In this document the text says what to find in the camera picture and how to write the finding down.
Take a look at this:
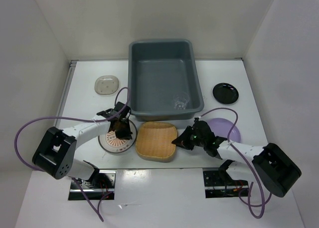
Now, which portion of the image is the woven bamboo square tray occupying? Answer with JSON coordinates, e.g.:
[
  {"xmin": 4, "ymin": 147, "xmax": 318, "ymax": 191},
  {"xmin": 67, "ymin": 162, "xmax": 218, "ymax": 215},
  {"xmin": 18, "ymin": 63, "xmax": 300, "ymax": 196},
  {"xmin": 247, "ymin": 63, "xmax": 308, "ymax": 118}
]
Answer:
[{"xmin": 135, "ymin": 121, "xmax": 177, "ymax": 163}]

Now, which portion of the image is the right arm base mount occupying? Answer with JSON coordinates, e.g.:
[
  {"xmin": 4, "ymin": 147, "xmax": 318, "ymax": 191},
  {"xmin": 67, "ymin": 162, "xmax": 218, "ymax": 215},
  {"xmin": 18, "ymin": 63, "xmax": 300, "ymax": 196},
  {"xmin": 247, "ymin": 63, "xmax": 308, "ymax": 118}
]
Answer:
[{"xmin": 203, "ymin": 169, "xmax": 248, "ymax": 199}]

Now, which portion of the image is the grey plastic bin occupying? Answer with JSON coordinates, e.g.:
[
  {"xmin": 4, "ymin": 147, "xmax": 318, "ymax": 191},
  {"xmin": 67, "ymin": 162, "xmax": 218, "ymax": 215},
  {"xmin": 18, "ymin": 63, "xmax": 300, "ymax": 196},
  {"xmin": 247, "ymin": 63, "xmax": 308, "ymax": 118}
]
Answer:
[{"xmin": 128, "ymin": 39, "xmax": 204, "ymax": 122}]

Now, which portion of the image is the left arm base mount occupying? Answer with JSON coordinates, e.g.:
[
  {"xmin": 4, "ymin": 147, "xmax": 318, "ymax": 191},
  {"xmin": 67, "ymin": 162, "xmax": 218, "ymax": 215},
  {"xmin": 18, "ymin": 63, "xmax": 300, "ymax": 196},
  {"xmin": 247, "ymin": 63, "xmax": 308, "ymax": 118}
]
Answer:
[{"xmin": 68, "ymin": 170, "xmax": 117, "ymax": 201}]

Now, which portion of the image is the clear square small dish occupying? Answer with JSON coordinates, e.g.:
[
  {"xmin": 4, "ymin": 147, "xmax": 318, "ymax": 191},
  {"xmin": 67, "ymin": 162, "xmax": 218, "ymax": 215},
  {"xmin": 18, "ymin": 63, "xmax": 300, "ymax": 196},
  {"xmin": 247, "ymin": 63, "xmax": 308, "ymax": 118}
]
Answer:
[{"xmin": 94, "ymin": 75, "xmax": 119, "ymax": 95}]

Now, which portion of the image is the purple round plate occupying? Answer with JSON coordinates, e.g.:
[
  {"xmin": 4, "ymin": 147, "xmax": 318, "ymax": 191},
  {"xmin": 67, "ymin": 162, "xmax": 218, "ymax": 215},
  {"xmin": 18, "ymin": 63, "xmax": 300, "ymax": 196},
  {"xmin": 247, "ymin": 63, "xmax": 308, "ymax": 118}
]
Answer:
[{"xmin": 207, "ymin": 118, "xmax": 241, "ymax": 143}]

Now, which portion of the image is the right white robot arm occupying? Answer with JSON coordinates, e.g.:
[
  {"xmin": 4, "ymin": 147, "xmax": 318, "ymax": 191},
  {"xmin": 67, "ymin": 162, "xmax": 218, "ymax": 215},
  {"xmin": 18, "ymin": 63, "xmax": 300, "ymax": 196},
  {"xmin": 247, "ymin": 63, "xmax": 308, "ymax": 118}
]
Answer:
[{"xmin": 172, "ymin": 118, "xmax": 302, "ymax": 198}]

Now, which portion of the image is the clear plastic cup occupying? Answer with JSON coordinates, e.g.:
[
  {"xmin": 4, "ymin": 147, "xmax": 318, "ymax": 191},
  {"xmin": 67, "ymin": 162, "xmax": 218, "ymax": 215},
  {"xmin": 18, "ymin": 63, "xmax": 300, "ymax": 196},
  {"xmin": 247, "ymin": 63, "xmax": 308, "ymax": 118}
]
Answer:
[{"xmin": 173, "ymin": 92, "xmax": 190, "ymax": 110}]

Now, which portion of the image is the black round plate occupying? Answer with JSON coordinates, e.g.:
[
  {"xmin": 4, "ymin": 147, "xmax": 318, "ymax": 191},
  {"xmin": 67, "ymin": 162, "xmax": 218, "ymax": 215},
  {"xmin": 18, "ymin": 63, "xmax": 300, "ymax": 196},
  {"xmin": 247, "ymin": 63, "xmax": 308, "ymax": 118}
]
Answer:
[{"xmin": 212, "ymin": 83, "xmax": 239, "ymax": 105}]

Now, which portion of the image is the round patterned plate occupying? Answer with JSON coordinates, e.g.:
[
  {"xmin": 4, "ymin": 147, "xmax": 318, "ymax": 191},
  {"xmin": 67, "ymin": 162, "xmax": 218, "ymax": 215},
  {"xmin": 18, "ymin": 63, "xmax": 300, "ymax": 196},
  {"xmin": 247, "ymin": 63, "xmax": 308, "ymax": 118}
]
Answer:
[{"xmin": 98, "ymin": 120, "xmax": 137, "ymax": 154}]

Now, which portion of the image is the purple cable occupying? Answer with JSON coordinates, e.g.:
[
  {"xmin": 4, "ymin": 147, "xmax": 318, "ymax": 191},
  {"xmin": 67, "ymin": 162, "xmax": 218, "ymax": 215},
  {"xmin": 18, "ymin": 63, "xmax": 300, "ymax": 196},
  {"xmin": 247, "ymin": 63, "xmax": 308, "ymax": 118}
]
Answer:
[
  {"xmin": 198, "ymin": 107, "xmax": 273, "ymax": 218},
  {"xmin": 14, "ymin": 87, "xmax": 132, "ymax": 223}
]

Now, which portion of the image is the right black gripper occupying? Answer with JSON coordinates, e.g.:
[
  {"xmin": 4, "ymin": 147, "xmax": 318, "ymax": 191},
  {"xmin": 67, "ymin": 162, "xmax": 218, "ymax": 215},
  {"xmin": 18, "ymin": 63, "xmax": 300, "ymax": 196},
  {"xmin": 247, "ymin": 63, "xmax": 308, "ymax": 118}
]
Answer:
[{"xmin": 172, "ymin": 125, "xmax": 206, "ymax": 150}]

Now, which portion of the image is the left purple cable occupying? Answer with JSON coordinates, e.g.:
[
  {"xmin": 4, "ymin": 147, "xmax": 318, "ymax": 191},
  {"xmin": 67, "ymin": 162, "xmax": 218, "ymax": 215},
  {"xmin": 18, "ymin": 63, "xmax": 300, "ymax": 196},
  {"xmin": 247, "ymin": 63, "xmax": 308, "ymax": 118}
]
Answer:
[{"xmin": 14, "ymin": 87, "xmax": 132, "ymax": 223}]

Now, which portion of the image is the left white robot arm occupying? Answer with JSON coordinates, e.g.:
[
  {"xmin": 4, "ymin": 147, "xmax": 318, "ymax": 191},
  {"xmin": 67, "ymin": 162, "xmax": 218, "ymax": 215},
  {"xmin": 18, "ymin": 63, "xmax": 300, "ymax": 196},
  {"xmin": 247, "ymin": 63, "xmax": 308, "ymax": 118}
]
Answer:
[{"xmin": 32, "ymin": 102, "xmax": 133, "ymax": 188}]

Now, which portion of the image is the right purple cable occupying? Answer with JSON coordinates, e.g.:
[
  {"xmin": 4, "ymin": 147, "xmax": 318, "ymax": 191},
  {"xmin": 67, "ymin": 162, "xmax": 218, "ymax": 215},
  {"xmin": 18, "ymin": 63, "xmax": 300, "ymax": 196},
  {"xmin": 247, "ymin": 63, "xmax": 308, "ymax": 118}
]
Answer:
[{"xmin": 198, "ymin": 107, "xmax": 273, "ymax": 218}]

